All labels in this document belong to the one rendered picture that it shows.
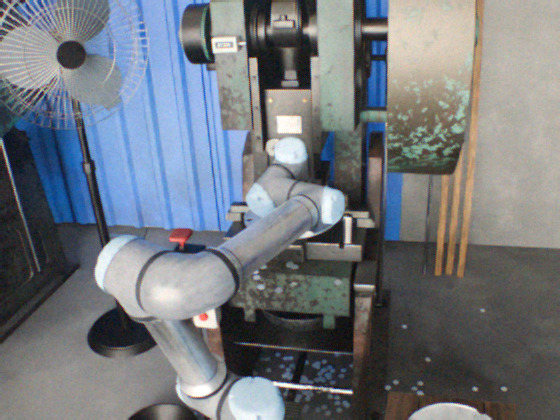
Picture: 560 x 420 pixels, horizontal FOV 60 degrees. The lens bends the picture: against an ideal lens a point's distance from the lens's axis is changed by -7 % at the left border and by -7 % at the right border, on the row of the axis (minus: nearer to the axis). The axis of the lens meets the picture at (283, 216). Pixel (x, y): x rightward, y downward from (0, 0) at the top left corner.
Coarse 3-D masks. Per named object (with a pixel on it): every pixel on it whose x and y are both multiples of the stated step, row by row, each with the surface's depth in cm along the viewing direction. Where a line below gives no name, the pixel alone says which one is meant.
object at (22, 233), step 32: (0, 0) 196; (0, 96) 202; (32, 96) 222; (0, 128) 204; (0, 160) 231; (32, 160) 253; (0, 192) 232; (32, 192) 255; (0, 224) 234; (32, 224) 257; (0, 256) 237; (32, 256) 258; (64, 256) 284; (0, 288) 237; (32, 288) 259; (0, 320) 236
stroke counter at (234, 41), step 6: (216, 36) 139; (222, 36) 138; (228, 36) 137; (234, 36) 137; (216, 42) 136; (222, 42) 136; (228, 42) 135; (234, 42) 135; (216, 48) 137; (222, 48) 136; (228, 48) 136; (234, 48) 136; (240, 48) 139
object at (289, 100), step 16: (288, 80) 151; (304, 80) 151; (272, 96) 149; (288, 96) 148; (304, 96) 147; (272, 112) 151; (288, 112) 150; (304, 112) 149; (272, 128) 153; (288, 128) 152; (304, 128) 151; (272, 144) 154; (272, 160) 158; (320, 160) 165
